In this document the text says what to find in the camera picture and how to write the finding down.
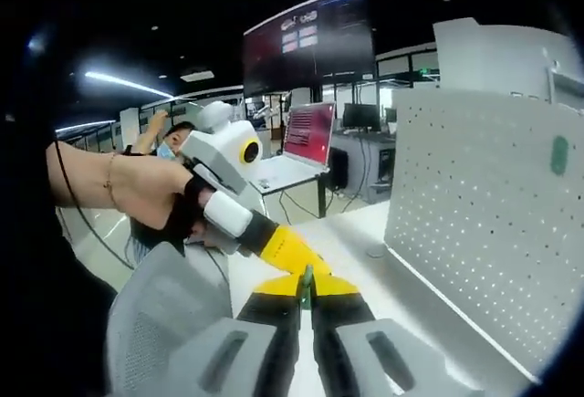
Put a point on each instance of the black computer monitor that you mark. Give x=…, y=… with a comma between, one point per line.
x=360, y=116

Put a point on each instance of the person's dark clothing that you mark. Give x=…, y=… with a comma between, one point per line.
x=50, y=324

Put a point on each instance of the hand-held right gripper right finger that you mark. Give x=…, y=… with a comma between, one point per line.
x=356, y=347

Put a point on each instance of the large dark wall screen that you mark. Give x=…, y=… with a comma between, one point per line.
x=328, y=36

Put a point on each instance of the person's left hand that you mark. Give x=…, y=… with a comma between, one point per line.
x=194, y=207

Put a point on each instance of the black office chair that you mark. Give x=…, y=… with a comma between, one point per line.
x=337, y=166

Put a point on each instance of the white perforated mounting plate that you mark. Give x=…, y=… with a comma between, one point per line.
x=479, y=232

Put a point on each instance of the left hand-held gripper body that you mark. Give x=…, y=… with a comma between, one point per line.
x=223, y=150

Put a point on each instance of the silver laptop with red screen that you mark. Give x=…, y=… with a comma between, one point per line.
x=310, y=132

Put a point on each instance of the ceiling light strip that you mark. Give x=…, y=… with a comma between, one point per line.
x=123, y=81

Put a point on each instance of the grey mesh chair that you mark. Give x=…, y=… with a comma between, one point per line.
x=169, y=292

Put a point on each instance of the white partition panel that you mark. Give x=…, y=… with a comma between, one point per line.
x=493, y=59

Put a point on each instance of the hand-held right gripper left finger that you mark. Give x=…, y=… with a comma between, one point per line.
x=255, y=347

